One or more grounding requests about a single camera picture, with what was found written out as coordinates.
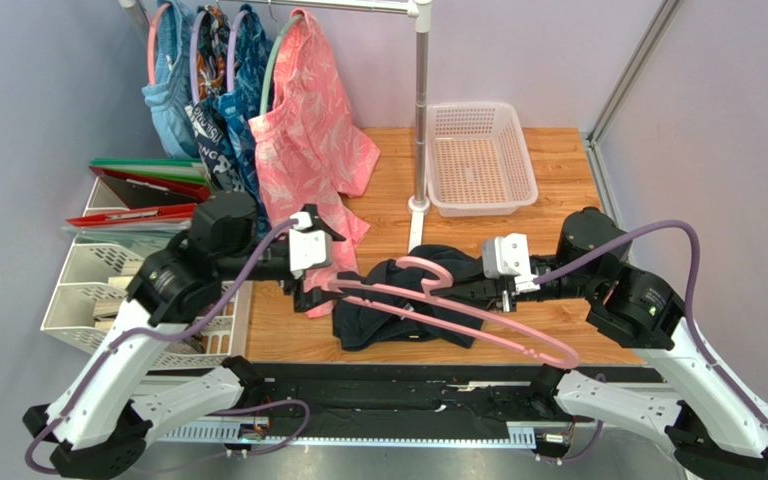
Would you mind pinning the orange patterned shorts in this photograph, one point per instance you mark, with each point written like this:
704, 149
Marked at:
209, 38

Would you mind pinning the white file organizer rack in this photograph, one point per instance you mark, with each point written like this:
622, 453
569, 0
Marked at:
93, 280

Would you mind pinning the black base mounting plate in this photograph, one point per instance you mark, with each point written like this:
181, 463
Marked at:
406, 402

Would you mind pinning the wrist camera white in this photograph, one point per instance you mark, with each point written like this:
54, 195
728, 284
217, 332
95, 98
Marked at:
507, 258
310, 244

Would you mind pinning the red clipboard folder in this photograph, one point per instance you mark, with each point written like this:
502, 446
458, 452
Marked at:
145, 199

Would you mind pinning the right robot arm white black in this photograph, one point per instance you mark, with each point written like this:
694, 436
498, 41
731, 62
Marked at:
716, 427

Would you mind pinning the pink fish print shorts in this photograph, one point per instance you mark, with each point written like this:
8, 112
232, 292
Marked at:
308, 150

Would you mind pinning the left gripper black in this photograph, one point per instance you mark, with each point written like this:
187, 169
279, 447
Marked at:
313, 297

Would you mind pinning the dark navy shorts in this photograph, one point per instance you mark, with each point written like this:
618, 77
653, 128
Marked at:
357, 328

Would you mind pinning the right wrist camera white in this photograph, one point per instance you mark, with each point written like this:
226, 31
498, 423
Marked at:
507, 258

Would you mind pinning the pink plastic hanger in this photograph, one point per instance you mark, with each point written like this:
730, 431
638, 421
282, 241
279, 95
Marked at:
568, 357

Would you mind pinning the light blue shorts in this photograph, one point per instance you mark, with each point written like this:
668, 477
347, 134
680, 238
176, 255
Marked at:
168, 92

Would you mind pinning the white plastic basket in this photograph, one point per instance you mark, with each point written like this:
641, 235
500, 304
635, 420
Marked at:
478, 162

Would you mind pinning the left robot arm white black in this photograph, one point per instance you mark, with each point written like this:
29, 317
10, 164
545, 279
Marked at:
100, 427

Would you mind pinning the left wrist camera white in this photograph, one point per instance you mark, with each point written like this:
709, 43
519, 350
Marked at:
310, 244

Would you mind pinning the green folder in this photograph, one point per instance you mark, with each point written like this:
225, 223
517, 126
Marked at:
184, 170

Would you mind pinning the metal clothes rack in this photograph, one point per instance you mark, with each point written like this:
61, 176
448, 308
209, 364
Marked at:
419, 203

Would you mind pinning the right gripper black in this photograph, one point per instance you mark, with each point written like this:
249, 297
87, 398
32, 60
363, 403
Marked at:
491, 289

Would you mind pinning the blue patterned shorts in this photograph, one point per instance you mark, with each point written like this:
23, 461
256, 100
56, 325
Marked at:
225, 142

